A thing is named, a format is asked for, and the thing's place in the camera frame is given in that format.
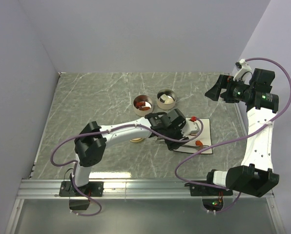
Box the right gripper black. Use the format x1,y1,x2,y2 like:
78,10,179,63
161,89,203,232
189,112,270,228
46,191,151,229
205,74,253,103

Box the metal serving tongs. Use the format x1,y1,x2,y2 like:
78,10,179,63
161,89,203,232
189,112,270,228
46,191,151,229
155,137,208,150

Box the white round bun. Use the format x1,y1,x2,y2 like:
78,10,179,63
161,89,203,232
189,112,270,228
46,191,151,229
164,97,174,104

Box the sushi roll piece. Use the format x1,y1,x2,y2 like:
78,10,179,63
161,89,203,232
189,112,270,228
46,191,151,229
160,94,168,102

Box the red bacon strip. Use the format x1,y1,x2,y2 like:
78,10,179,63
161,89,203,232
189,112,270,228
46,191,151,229
135,101,151,111

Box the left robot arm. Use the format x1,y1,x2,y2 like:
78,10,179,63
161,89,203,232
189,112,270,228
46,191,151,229
70,109,199,196

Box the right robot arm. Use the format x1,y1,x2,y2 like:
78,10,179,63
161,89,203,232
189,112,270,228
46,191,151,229
205,69,279,197

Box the beige round lunch box lid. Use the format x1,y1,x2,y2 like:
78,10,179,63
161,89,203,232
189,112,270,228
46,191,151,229
130,138,144,143

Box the steel bowl far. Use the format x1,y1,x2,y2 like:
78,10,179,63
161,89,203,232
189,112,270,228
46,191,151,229
156,89,177,110

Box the steel bowl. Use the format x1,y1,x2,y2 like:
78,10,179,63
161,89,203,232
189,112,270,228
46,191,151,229
133,95,154,117
156,89,177,110

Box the orange shrimp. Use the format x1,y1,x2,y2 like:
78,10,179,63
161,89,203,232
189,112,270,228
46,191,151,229
195,140,204,147

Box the steel bowl near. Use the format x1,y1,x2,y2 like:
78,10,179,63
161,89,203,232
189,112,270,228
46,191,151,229
133,95,154,117

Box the white square plate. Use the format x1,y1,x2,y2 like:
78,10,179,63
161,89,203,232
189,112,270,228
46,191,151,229
174,117,212,154

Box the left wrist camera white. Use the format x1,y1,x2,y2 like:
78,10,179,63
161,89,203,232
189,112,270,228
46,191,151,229
181,117,201,137

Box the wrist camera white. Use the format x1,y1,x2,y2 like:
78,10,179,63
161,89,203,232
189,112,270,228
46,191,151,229
181,117,201,137
233,58,252,81

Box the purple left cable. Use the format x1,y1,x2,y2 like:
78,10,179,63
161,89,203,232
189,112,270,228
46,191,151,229
50,118,204,217

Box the purple cable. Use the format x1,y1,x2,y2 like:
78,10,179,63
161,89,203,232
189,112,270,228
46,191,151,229
50,118,204,217
174,57,291,215

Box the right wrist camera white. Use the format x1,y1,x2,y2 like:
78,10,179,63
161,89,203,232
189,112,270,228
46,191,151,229
233,58,252,81

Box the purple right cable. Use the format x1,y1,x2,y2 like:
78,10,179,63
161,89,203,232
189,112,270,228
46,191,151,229
174,57,291,215

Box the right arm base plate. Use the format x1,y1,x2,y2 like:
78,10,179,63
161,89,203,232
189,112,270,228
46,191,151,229
185,180,233,196

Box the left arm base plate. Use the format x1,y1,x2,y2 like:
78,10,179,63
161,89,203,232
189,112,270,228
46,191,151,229
59,180,104,197

